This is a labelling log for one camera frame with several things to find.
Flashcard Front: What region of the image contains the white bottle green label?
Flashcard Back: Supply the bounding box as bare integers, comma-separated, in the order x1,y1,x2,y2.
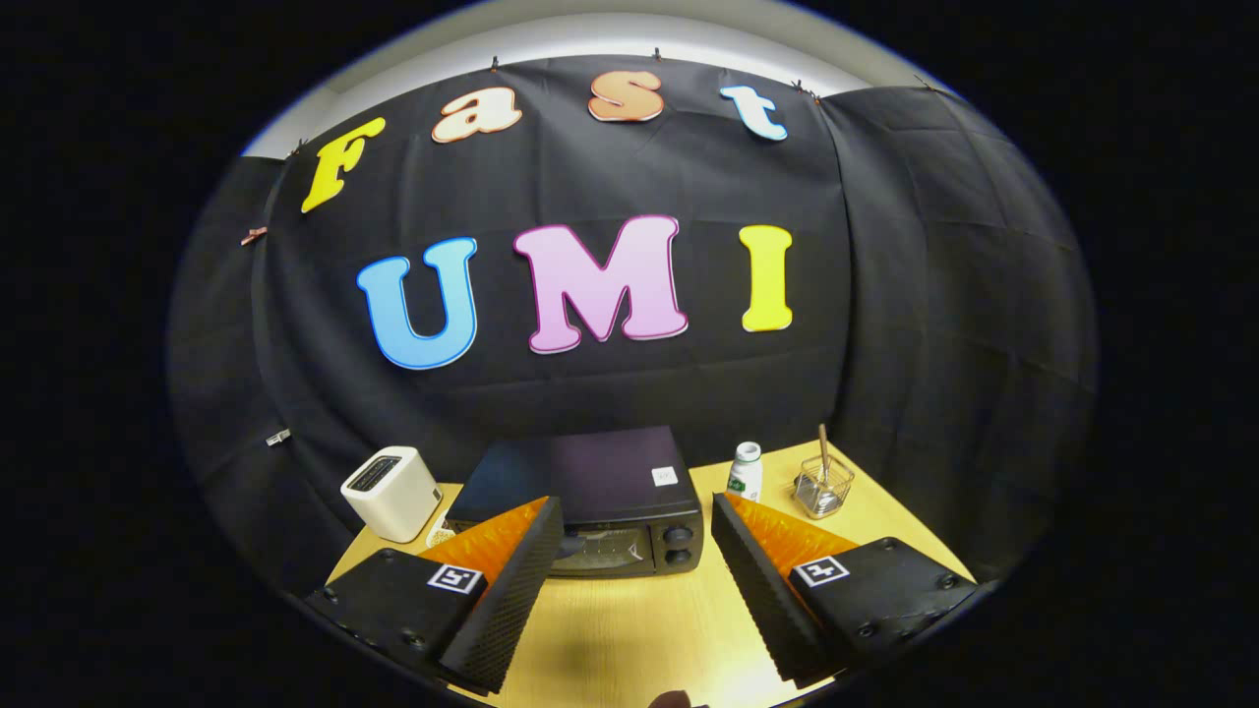
726,442,764,503

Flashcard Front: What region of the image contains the metal wire basket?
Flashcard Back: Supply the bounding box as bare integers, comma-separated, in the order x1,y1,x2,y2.
793,454,856,520

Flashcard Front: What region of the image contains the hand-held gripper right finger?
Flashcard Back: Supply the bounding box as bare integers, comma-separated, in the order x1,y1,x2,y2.
710,492,980,689

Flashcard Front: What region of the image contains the black toaster oven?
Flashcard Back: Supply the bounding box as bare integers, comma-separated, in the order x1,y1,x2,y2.
445,425,705,578

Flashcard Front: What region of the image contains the white toaster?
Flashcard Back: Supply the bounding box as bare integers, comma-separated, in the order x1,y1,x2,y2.
340,445,443,544

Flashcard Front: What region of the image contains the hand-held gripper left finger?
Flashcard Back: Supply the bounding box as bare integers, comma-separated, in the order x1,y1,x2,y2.
303,496,566,695

